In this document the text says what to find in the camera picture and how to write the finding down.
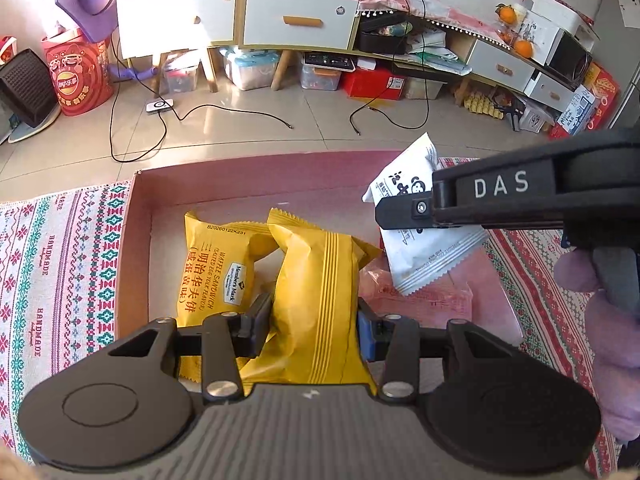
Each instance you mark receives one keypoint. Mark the black electric heater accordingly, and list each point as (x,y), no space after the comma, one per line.
(27,89)

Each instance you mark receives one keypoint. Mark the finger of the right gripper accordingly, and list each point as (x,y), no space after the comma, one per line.
(405,212)

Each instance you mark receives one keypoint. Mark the purple gloved hand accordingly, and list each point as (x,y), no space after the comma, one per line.
(613,335)

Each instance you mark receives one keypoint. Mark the purple bag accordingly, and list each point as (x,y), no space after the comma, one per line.
(96,19)

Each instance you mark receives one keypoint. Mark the red chips gift bag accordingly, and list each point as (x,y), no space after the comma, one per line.
(78,70)

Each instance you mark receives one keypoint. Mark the pink cardboard box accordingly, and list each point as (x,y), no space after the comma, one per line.
(324,188)

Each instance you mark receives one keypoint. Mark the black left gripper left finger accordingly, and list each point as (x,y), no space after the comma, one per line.
(140,395)

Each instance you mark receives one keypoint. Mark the pink wafer packet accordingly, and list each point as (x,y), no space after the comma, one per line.
(432,306)

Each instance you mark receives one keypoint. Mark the white snack packet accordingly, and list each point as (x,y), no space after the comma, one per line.
(418,257)

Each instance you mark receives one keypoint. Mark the yellow waffle sandwich packet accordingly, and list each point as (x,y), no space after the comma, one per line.
(219,271)

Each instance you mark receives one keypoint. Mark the large yellow snack packet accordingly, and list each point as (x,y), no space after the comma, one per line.
(313,326)

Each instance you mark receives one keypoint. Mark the black microwave oven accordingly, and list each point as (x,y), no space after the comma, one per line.
(568,60)

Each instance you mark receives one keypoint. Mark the red storage box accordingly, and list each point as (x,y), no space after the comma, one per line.
(368,84)

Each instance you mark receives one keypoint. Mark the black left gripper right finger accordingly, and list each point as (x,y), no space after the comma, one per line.
(482,400)

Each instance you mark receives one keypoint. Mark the patterned woven table cloth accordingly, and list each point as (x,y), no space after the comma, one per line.
(58,307)

